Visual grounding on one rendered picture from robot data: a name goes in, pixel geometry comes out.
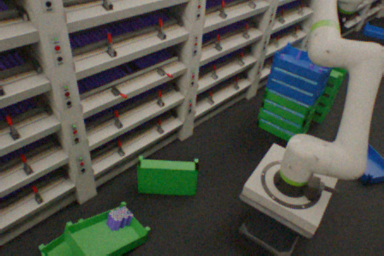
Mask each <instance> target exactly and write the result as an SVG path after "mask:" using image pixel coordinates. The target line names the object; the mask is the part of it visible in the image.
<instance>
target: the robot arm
mask: <svg viewBox="0 0 384 256"><path fill-rule="evenodd" d="M363 1H364V0H315V12H314V16H313V21H312V23H311V26H310V30H309V31H310V35H309V48H308V55H309V59H310V61H311V62H312V63H314V64H315V65H317V66H322V67H329V68H343V69H344V70H346V71H347V72H348V73H349V84H348V89H347V94H346V100H345V108H344V112H343V115H342V120H341V123H340V127H339V131H338V135H337V137H336V140H335V141H334V142H327V141H325V140H320V139H319V138H315V137H314V136H310V135H307V134H297V135H295V136H293V137H291V138H290V140H289V142H288V145H287V147H286V149H285V154H284V156H283V159H282V161H281V163H280V170H277V172H275V174H274V177H273V183H274V186H275V187H276V188H277V189H278V191H280V192H281V193H282V194H283V195H285V196H287V197H292V198H300V197H303V196H305V197H306V199H307V200H309V201H314V200H315V197H316V195H321V193H319V192H323V191H327V192H329V193H333V194H335V195H339V190H338V189H336V188H331V187H328V186H325V182H321V178H320V177H319V176H313V174H319V175H322V176H329V177H332V178H338V179H340V180H347V181H352V180H356V179H357V178H360V177H361V176H362V175H363V174H364V172H365V170H366V168H367V156H368V139H369V125H370V122H371V118H372V112H373V109H374V103H375V99H376V94H377V92H378V87H379V85H380V80H381V77H382V75H383V72H384V47H382V46H381V45H378V44H377V43H367V42H361V41H356V40H348V39H342V38H341V37H340V34H342V32H344V31H345V30H347V29H348V28H347V25H345V23H346V22H347V21H348V20H350V19H351V17H352V15H353V14H354V13H355V11H356V10H357V7H359V5H360V4H361V3H363Z"/></svg>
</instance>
